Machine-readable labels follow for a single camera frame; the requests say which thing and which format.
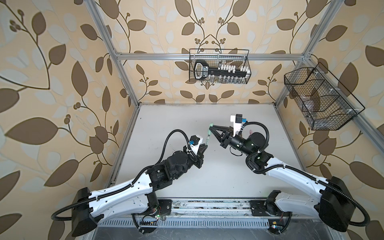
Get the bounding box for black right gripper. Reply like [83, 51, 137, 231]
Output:
[211, 125, 253, 159]

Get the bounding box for green pen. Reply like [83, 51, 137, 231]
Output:
[205, 130, 211, 145]

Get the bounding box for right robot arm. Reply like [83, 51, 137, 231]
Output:
[209, 124, 356, 232]

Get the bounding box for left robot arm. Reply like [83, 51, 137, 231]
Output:
[71, 145, 207, 237]

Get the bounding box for black tool with sockets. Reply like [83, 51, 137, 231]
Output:
[192, 60, 251, 80]

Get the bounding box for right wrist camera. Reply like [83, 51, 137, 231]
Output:
[230, 114, 247, 137]

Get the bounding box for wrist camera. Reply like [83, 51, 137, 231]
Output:
[230, 114, 247, 137]
[189, 135, 203, 155]

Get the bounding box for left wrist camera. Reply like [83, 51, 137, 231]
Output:
[189, 135, 203, 155]

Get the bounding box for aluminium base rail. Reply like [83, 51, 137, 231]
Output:
[88, 197, 337, 220]

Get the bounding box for black wire basket back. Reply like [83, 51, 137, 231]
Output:
[189, 48, 252, 85]

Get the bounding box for black wire basket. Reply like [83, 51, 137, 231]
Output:
[189, 48, 252, 85]
[284, 62, 366, 131]

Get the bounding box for black wire basket right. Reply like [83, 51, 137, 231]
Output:
[284, 62, 366, 131]

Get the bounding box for aluminium frame post right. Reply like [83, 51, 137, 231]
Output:
[274, 0, 346, 108]

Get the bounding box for aluminium frame post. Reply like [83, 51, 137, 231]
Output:
[274, 0, 346, 108]
[85, 0, 140, 109]

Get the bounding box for aluminium frame back bar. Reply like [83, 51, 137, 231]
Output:
[116, 52, 305, 61]

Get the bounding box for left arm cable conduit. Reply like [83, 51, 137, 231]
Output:
[50, 129, 193, 222]

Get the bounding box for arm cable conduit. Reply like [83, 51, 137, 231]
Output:
[244, 121, 371, 227]
[50, 129, 193, 222]

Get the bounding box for aluminium frame post left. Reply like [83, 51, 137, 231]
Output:
[85, 0, 140, 109]

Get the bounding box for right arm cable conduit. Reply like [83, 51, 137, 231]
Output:
[244, 121, 371, 227]

